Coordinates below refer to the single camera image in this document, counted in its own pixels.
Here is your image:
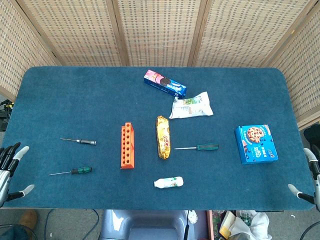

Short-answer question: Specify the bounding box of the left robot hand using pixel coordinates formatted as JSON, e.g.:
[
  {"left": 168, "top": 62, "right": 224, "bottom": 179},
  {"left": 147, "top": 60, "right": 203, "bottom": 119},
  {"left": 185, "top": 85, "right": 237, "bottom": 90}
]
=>
[{"left": 0, "top": 142, "right": 35, "bottom": 208}]

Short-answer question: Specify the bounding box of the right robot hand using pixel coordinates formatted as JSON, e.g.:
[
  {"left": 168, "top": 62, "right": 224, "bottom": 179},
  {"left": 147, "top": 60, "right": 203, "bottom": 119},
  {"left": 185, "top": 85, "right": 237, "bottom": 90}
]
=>
[{"left": 287, "top": 147, "right": 320, "bottom": 212}]

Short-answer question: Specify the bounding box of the small green black screwdriver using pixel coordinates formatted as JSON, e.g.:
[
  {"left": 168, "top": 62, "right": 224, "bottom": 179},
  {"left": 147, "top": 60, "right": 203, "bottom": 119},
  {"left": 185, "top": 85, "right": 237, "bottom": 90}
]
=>
[{"left": 48, "top": 166, "right": 93, "bottom": 176}]

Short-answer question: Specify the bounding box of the black silver-capped tool handle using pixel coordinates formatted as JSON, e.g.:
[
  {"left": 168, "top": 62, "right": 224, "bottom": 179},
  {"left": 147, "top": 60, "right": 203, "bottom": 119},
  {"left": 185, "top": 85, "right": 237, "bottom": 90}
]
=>
[{"left": 59, "top": 137, "right": 98, "bottom": 146}]

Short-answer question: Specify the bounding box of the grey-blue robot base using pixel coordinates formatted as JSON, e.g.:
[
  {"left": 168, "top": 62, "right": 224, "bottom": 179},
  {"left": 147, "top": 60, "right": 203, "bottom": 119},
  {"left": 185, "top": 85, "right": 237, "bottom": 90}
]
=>
[{"left": 99, "top": 209, "right": 210, "bottom": 240}]

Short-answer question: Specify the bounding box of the large green black screwdriver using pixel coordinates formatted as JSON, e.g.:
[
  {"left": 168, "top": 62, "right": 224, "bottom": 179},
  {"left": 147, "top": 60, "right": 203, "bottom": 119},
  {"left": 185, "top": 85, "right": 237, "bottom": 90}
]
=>
[{"left": 174, "top": 143, "right": 220, "bottom": 152}]

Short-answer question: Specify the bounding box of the orange tool holder block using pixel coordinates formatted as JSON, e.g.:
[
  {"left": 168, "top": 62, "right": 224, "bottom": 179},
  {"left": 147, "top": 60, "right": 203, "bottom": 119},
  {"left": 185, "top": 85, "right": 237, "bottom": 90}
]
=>
[{"left": 120, "top": 122, "right": 136, "bottom": 170}]

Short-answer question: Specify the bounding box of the brown shoe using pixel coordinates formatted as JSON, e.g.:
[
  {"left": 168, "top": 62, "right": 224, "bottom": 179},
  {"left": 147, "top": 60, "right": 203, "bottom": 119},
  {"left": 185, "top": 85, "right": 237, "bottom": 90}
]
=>
[{"left": 18, "top": 209, "right": 39, "bottom": 232}]

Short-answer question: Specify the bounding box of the black bag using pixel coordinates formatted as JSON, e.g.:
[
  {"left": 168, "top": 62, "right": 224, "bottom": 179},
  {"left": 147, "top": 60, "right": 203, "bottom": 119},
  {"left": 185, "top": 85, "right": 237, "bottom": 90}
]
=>
[{"left": 303, "top": 124, "right": 320, "bottom": 151}]

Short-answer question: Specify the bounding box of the white plastic bag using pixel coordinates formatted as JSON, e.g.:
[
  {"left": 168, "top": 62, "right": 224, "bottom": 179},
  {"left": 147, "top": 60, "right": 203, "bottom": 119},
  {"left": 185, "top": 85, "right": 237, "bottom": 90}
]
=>
[{"left": 228, "top": 209, "right": 273, "bottom": 240}]

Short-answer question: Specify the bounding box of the blue chocolate chip cookie box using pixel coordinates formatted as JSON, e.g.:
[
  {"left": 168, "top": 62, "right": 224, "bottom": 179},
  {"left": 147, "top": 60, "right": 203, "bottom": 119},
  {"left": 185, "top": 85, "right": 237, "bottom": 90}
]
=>
[{"left": 234, "top": 124, "right": 279, "bottom": 165}]

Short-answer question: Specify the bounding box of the green plastic bottle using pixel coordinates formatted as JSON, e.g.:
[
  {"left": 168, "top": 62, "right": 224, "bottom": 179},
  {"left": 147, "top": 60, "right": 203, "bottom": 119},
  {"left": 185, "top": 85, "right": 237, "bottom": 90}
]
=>
[{"left": 239, "top": 210, "right": 252, "bottom": 226}]

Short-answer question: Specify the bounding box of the blue felt table mat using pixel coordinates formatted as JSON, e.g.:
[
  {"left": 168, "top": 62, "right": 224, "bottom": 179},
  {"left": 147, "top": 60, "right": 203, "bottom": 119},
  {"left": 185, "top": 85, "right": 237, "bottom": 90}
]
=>
[{"left": 0, "top": 66, "right": 317, "bottom": 211}]

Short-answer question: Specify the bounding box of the woven bamboo screen panel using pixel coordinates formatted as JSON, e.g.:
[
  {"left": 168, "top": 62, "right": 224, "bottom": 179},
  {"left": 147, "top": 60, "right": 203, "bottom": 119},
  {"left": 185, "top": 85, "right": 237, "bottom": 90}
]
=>
[
  {"left": 259, "top": 0, "right": 320, "bottom": 131},
  {"left": 0, "top": 0, "right": 62, "bottom": 102},
  {"left": 187, "top": 0, "right": 320, "bottom": 68},
  {"left": 14, "top": 0, "right": 130, "bottom": 67},
  {"left": 106, "top": 0, "right": 208, "bottom": 68}
]

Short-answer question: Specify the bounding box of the white perforated disc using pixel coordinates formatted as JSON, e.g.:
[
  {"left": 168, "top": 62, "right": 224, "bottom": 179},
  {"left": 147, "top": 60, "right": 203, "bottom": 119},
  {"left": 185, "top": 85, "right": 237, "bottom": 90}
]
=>
[{"left": 187, "top": 209, "right": 199, "bottom": 226}]

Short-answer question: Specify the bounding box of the black rod on base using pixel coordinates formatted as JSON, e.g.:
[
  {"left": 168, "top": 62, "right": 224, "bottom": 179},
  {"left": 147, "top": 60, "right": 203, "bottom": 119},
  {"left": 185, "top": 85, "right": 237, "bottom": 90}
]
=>
[{"left": 184, "top": 209, "right": 190, "bottom": 240}]

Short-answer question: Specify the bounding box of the white green-label drink bottle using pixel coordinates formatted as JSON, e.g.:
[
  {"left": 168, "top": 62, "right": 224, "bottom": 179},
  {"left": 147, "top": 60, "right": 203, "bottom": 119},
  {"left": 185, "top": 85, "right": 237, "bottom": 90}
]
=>
[{"left": 153, "top": 176, "right": 184, "bottom": 189}]

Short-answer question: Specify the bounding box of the white snack bag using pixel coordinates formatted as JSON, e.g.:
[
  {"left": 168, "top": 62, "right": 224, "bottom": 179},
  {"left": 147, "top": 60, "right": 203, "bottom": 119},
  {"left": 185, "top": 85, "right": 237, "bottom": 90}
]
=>
[{"left": 168, "top": 91, "right": 215, "bottom": 120}]

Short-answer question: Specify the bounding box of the gold snack packet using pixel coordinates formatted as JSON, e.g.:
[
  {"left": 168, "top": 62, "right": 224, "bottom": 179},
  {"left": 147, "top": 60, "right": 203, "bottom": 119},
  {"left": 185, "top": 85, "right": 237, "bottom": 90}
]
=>
[{"left": 155, "top": 115, "right": 172, "bottom": 161}]

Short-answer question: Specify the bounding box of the long blue cookie box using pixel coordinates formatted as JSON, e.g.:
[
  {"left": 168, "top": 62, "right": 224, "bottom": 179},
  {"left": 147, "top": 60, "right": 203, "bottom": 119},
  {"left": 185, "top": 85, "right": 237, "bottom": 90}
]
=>
[{"left": 143, "top": 69, "right": 188, "bottom": 99}]

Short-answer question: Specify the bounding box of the black equipment with cables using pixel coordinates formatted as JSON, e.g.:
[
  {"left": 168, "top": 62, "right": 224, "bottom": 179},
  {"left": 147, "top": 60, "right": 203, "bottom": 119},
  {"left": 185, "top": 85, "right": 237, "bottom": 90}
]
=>
[{"left": 0, "top": 99, "right": 13, "bottom": 132}]

